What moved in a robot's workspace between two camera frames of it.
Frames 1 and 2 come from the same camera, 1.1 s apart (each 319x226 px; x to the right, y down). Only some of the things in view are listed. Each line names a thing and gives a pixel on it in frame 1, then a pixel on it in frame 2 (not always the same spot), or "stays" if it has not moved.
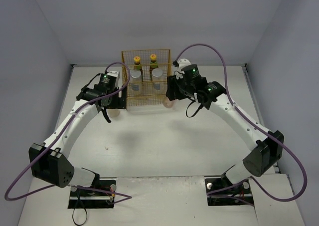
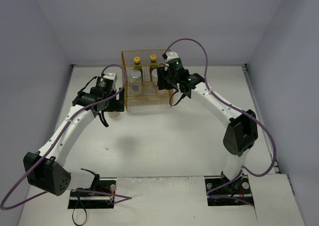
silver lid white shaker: (136, 82) stays
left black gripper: (119, 100) stays
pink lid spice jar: (168, 103) → (163, 94)
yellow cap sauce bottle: (153, 64) stays
